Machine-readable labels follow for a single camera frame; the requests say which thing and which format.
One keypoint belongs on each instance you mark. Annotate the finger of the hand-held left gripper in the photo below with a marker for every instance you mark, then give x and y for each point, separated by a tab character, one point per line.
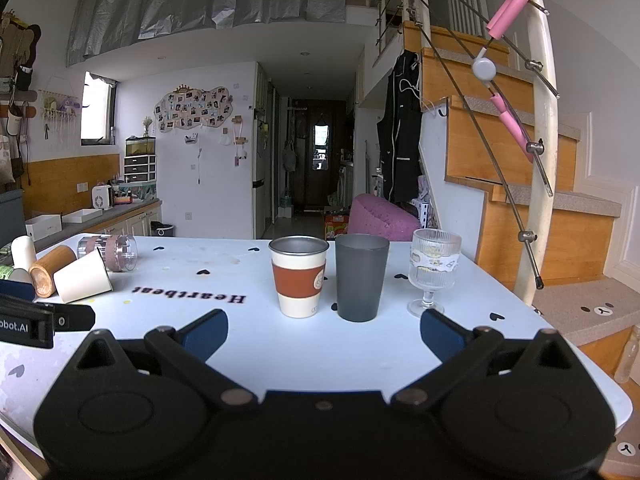
75	317
15	290

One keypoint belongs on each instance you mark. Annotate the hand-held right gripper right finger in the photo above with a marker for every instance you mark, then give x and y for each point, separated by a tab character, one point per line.
442	334

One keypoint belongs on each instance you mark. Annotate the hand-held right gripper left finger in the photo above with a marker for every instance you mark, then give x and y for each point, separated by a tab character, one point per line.
206	332

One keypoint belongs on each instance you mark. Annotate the white paper cup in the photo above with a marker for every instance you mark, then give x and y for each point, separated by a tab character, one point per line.
82	277

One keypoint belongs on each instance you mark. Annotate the white cylindrical cup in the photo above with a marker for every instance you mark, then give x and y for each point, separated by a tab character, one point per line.
23	255

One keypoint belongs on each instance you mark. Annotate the bamboo wooden cup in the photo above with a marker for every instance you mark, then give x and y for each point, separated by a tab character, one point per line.
50	270

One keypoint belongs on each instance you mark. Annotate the clear glass pink-banded cup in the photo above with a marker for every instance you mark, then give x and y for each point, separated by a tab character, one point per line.
112	251

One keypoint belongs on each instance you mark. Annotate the dark grey plastic cup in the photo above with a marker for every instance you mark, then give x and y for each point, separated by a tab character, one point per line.
361	280

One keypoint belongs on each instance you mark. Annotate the white cup orange sleeve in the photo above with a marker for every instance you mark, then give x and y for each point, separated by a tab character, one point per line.
299	280

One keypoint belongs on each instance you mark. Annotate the green packet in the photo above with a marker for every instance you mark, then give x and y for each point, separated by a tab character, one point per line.
6	272

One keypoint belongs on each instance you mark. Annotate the white cardboard box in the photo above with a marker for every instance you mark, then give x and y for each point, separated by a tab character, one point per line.
44	226

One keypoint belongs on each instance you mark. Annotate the ribbed glass goblet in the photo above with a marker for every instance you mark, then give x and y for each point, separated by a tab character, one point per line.
434	260

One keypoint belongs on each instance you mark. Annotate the flat white tray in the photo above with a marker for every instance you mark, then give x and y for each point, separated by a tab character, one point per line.
82	215

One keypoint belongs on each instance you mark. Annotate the black storage basket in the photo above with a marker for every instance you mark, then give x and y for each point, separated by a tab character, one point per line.
162	230

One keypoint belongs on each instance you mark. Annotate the kitchen counter cabinet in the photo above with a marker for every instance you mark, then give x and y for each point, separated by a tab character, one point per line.
135	220

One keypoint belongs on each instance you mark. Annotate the small white appliance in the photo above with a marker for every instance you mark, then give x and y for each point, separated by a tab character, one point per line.
102	196

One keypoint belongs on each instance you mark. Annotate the pink beanbag chair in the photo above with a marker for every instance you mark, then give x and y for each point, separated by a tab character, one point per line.
382	217

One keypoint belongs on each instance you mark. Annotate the red cardboard box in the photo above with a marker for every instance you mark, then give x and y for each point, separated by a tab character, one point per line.
336	227

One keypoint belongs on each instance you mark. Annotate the small drawer organiser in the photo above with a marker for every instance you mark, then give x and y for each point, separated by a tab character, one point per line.
140	169

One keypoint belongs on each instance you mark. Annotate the wooden staircase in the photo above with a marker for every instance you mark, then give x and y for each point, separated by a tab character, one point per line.
550	210

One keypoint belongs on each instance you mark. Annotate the white refrigerator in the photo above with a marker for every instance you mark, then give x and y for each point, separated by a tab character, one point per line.
260	170

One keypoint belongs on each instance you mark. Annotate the glass fish tank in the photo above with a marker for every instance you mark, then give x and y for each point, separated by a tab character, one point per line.
140	146

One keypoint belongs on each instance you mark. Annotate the white hanging jewellery rack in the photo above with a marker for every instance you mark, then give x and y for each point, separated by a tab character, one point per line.
59	110

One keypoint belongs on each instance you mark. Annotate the clear plastic bottle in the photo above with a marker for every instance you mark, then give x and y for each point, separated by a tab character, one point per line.
629	355

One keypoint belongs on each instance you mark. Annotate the hanging tote bag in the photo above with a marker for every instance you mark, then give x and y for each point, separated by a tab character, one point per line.
289	157

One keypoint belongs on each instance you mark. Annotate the window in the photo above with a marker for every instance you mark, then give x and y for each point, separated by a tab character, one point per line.
97	110

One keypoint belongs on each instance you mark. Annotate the black hanging coat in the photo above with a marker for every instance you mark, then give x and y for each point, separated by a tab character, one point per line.
399	130

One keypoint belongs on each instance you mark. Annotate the dark entrance door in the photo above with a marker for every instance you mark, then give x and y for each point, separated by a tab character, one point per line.
325	160

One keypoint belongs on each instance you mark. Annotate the short pink foam tube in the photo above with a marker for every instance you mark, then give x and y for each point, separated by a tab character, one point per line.
515	127

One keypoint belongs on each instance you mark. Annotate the cloud-shaped photo board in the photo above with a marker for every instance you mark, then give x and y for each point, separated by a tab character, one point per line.
195	107

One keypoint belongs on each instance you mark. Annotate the round white gadget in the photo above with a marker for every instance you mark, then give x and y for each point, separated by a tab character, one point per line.
484	68

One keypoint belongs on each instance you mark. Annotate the grey pleated curtain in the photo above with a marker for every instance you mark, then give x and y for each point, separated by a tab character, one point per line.
200	0

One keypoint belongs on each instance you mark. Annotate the long pink foam tube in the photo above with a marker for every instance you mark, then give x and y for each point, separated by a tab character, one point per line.
507	7

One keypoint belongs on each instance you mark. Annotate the hanging wall organiser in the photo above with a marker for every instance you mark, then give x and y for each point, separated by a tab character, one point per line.
15	100

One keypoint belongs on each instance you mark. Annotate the white stair railing post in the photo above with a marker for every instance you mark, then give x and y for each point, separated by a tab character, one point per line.
542	125

